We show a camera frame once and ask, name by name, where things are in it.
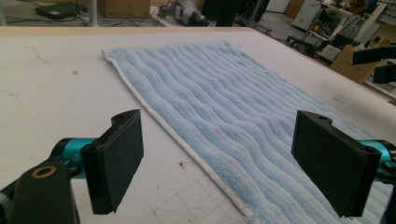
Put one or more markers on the white cabinet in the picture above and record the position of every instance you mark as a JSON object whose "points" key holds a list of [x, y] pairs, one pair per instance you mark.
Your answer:
{"points": [[306, 14]]}

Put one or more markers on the black flat device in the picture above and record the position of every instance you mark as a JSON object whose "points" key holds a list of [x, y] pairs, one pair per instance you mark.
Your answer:
{"points": [[59, 11]]}

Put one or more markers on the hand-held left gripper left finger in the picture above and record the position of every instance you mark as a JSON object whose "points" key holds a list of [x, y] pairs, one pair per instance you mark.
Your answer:
{"points": [[115, 168]]}

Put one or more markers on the open brown cardboard box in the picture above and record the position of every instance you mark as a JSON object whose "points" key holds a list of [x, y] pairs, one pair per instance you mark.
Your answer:
{"points": [[345, 65]]}

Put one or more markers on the blue striped towel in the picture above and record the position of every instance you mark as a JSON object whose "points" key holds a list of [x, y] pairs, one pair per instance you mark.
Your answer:
{"points": [[233, 109]]}

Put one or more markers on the white desk frame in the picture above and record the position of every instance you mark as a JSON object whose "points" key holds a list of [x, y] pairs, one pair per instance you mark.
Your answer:
{"points": [[93, 12]]}

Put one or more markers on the grey robot device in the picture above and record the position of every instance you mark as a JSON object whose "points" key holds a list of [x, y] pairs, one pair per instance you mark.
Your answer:
{"points": [[183, 14]]}

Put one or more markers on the large cardboard box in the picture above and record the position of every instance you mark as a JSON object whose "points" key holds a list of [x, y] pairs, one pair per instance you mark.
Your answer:
{"points": [[124, 7]]}

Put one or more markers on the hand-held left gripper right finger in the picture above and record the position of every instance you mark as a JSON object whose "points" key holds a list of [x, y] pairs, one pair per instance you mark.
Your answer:
{"points": [[333, 168]]}

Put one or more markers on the black metal frame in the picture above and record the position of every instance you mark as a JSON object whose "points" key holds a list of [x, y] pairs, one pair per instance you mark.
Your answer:
{"points": [[221, 12]]}

